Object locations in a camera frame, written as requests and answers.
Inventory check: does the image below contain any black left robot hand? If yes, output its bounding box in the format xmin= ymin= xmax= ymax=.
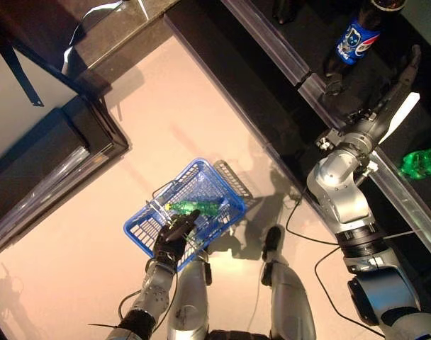
xmin=152 ymin=209 xmax=201 ymax=273

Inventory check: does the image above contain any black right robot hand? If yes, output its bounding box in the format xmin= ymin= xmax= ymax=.
xmin=323 ymin=44 xmax=422 ymax=123

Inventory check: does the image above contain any green Sprite bottle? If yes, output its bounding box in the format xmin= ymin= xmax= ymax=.
xmin=164 ymin=199 xmax=224 ymax=217
xmin=398 ymin=144 xmax=431 ymax=181

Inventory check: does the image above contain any blue plastic shopping basket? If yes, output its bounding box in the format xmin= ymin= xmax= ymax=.
xmin=123 ymin=158 xmax=247 ymax=273

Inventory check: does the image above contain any small Pepsi cola bottle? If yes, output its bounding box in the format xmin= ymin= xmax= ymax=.
xmin=323 ymin=0 xmax=405 ymax=77

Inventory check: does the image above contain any silver left robot leg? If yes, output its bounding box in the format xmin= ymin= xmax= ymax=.
xmin=165 ymin=253 xmax=213 ymax=340

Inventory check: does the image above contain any silver robot leg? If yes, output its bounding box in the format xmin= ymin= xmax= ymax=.
xmin=165 ymin=253 xmax=213 ymax=340
xmin=260 ymin=225 xmax=318 ymax=340

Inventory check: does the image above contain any silver right robot leg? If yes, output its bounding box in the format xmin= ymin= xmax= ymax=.
xmin=260 ymin=225 xmax=318 ymax=340

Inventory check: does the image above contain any dark brown low shelf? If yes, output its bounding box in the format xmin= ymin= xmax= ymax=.
xmin=0 ymin=95 xmax=130 ymax=261

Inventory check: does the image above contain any crumpled clear plastic strip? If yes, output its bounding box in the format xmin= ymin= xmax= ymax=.
xmin=61 ymin=0 xmax=131 ymax=75

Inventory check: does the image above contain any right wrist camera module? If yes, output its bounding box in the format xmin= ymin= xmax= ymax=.
xmin=314 ymin=127 xmax=341 ymax=149

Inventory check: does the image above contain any black shelf board clear rail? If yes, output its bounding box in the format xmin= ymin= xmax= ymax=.
xmin=220 ymin=0 xmax=431 ymax=256

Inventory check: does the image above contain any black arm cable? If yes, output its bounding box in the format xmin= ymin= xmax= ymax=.
xmin=285 ymin=196 xmax=341 ymax=246
xmin=313 ymin=246 xmax=385 ymax=338

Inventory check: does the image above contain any black hanging strap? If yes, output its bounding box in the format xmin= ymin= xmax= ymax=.
xmin=0 ymin=38 xmax=45 ymax=108

